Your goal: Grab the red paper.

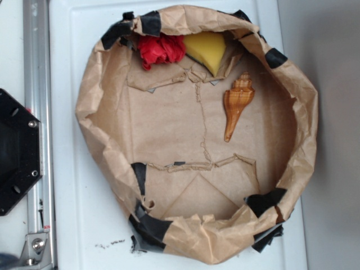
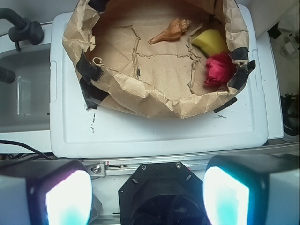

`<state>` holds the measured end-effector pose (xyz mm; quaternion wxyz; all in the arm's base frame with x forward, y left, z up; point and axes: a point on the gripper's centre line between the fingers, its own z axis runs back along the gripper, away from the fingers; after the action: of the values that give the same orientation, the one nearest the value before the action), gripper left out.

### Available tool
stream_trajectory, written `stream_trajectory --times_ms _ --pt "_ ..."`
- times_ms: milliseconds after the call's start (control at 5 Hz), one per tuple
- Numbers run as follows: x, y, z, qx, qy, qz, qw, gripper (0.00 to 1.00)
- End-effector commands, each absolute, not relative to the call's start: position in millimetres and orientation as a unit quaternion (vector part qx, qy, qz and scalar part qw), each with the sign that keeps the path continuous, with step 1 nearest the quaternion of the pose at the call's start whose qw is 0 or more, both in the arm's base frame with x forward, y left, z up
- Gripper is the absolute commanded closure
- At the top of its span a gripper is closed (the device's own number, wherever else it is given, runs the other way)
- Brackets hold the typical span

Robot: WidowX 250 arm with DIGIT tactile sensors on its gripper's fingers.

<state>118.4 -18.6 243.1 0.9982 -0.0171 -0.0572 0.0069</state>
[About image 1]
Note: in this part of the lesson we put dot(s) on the brown paper bag bin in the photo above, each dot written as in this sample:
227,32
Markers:
158,135

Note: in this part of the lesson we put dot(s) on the red paper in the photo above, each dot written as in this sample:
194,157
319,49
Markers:
161,50

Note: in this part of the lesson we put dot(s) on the yellow sponge wedge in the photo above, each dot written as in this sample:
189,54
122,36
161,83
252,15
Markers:
206,48

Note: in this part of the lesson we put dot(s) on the aluminium extrusion rail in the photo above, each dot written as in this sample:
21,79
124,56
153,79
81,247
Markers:
37,78

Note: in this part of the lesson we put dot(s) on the white tray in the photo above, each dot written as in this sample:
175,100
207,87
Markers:
91,230

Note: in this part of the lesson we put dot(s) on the black hexagonal mount plate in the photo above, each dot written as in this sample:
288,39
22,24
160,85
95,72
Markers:
20,152

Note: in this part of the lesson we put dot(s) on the metal corner bracket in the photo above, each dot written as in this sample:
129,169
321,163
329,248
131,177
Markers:
36,252

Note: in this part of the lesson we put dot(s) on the orange spiral seashell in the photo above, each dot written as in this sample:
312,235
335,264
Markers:
235,100

